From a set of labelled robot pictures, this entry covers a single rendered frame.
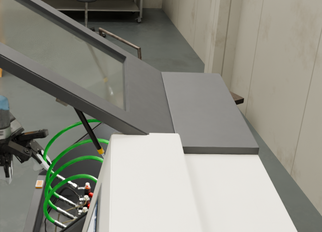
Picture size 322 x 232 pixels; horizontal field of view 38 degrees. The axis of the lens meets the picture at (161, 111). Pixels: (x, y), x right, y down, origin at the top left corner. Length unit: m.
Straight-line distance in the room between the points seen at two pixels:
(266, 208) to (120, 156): 0.45
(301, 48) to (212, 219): 3.05
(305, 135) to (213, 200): 2.83
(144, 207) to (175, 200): 0.09
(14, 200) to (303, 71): 2.58
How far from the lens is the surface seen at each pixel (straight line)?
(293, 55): 4.35
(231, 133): 1.70
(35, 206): 2.23
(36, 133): 1.99
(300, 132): 4.24
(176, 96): 1.95
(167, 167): 1.37
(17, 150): 1.85
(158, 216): 1.18
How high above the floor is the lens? 2.28
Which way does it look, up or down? 25 degrees down
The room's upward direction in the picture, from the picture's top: 4 degrees clockwise
